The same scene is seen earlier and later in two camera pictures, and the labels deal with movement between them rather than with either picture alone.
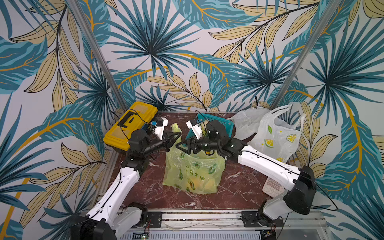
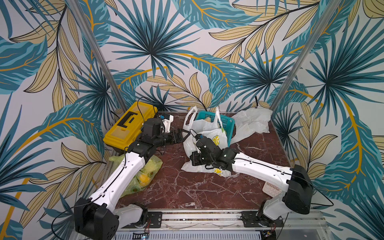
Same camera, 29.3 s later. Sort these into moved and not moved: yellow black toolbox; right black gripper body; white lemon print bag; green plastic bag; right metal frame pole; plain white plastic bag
Moved: green plastic bag; white lemon print bag; right black gripper body
Not moved: plain white plastic bag; yellow black toolbox; right metal frame pole
